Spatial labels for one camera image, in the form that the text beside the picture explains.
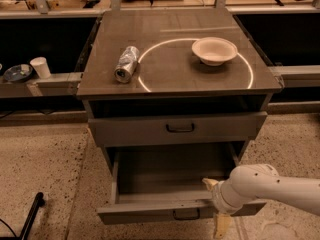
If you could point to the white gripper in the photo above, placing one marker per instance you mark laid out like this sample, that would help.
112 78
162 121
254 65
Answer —
218 194

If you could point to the grey drawer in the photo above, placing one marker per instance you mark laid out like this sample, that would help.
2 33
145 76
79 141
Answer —
179 129
164 183

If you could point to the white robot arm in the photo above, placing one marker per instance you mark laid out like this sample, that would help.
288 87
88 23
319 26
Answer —
248 183

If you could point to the grey top drawer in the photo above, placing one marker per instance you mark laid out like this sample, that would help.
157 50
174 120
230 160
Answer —
179 129

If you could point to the grey drawer cabinet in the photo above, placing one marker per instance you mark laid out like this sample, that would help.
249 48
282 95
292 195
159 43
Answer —
170 79

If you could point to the white paper bowl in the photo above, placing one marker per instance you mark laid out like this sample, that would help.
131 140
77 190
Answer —
213 51

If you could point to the silver drink can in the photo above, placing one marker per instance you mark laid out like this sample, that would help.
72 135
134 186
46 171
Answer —
127 64

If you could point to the black floor pole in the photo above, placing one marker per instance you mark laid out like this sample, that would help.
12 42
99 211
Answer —
37 203

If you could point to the white paper cup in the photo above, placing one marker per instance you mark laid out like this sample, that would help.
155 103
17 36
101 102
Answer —
41 67

